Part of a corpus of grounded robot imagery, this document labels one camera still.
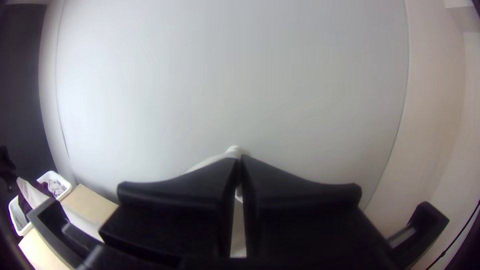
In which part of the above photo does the white laundry basket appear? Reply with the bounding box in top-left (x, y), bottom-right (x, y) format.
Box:
top-left (8, 170), bottom-right (73, 237)

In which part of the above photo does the white t-shirt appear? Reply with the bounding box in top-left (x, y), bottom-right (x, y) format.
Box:
top-left (61, 145), bottom-right (252, 259)

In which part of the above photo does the black cable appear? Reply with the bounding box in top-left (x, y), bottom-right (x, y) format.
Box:
top-left (425, 200), bottom-right (480, 270)

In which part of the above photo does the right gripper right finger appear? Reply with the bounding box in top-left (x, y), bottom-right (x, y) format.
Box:
top-left (239, 154), bottom-right (395, 263)

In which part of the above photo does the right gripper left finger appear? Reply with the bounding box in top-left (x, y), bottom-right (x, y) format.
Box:
top-left (99, 157), bottom-right (239, 263)

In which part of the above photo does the heap of clothes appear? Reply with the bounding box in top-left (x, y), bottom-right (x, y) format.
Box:
top-left (16, 176), bottom-right (68, 222)

